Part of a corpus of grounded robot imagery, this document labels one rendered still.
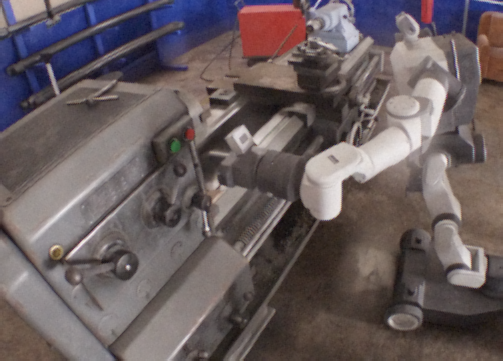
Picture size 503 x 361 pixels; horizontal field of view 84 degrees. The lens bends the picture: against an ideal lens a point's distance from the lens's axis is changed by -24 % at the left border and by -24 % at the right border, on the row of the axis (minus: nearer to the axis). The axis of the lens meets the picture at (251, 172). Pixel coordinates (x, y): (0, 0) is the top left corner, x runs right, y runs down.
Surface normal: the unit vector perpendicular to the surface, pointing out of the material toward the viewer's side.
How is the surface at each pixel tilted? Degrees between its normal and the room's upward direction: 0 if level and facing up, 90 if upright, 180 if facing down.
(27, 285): 90
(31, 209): 45
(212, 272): 32
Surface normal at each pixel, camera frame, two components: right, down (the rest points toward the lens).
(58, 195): 0.53, -0.39
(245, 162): -0.11, -0.79
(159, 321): 0.37, -0.54
